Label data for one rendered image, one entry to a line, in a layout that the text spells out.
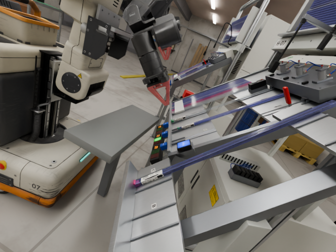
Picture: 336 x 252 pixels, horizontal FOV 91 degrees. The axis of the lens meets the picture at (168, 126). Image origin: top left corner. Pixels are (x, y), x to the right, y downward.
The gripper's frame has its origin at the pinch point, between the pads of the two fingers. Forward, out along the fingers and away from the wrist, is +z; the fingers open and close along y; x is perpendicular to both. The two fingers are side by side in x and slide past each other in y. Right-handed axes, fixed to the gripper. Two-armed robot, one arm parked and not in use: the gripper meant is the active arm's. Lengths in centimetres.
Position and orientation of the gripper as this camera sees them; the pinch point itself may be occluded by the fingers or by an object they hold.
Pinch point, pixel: (166, 102)
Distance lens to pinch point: 51.3
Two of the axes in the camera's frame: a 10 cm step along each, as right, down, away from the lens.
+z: 3.4, 8.6, 3.7
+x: -9.4, 3.0, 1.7
